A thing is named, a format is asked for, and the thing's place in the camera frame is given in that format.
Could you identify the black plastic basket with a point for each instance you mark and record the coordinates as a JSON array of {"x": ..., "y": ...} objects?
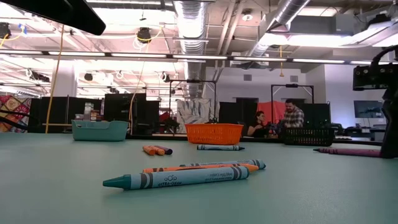
[{"x": 308, "y": 137}]

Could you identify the black metal stand frame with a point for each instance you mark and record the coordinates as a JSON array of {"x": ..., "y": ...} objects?
[
  {"x": 192, "y": 81},
  {"x": 292, "y": 85}
]

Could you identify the dark wall monitor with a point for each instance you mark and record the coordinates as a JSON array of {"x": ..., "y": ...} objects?
[{"x": 367, "y": 109}]

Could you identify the white patterned cloth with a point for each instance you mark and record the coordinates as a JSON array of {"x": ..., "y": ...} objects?
[{"x": 194, "y": 113}]

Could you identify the long ceiling light strip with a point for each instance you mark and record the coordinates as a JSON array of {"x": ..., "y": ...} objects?
[{"x": 199, "y": 57}]

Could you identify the orange plastic basket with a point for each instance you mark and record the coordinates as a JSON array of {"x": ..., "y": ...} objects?
[{"x": 214, "y": 133}]

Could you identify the teal plastic bin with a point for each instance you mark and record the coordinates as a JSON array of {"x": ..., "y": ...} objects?
[{"x": 99, "y": 132}]

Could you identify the grey background workstation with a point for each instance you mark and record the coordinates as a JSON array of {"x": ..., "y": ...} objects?
[{"x": 367, "y": 132}]

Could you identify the person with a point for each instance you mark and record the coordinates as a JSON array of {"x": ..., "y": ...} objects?
[
  {"x": 293, "y": 116},
  {"x": 259, "y": 124}
]

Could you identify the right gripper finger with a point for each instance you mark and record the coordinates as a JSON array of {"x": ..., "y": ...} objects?
[{"x": 392, "y": 130}]

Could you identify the red cloth curtain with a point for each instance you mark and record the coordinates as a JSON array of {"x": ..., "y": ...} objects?
[{"x": 270, "y": 109}]

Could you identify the silver spiral duct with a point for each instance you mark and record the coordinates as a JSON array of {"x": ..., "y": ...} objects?
[
  {"x": 191, "y": 25},
  {"x": 289, "y": 12}
]

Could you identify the black partition panel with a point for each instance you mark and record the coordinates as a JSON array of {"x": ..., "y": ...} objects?
[
  {"x": 317, "y": 113},
  {"x": 236, "y": 115},
  {"x": 121, "y": 107},
  {"x": 37, "y": 112}
]

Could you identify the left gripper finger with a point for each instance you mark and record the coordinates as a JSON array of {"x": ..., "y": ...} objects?
[{"x": 68, "y": 15}]

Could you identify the colourful patchwork quilt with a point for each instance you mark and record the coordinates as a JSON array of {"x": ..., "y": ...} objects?
[{"x": 14, "y": 105}]

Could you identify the stacked small boxes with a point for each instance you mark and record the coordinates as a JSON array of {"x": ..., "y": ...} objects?
[{"x": 93, "y": 115}]

